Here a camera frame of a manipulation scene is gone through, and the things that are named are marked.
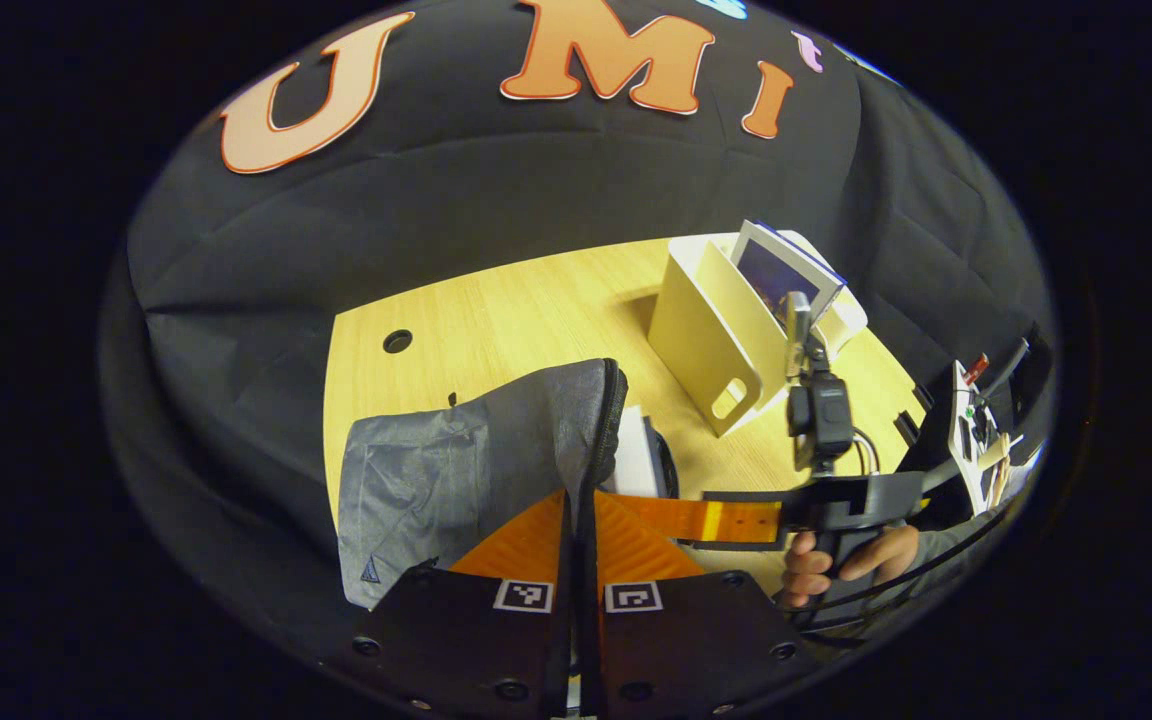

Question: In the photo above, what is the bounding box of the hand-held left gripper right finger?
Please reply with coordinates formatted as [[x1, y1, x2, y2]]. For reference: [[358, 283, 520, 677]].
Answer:
[[576, 488, 817, 717]]

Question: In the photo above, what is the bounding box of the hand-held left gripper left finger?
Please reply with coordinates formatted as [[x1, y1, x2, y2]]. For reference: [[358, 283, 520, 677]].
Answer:
[[346, 490, 577, 717]]

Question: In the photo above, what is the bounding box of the cream bookshelf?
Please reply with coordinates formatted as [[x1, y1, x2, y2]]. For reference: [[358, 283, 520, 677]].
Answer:
[[648, 232, 869, 438]]

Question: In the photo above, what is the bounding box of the blue picture cover book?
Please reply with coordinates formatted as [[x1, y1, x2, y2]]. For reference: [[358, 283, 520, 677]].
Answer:
[[731, 220, 847, 331]]

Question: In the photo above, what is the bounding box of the grey schoolbag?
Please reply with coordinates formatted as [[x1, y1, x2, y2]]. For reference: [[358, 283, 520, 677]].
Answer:
[[336, 357, 682, 611]]

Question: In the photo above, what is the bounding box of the white side table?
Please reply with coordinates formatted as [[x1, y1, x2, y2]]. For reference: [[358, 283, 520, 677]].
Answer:
[[948, 355, 1037, 516]]

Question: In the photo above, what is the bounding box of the black cable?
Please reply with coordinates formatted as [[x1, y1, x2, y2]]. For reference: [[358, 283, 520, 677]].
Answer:
[[796, 505, 1022, 633]]

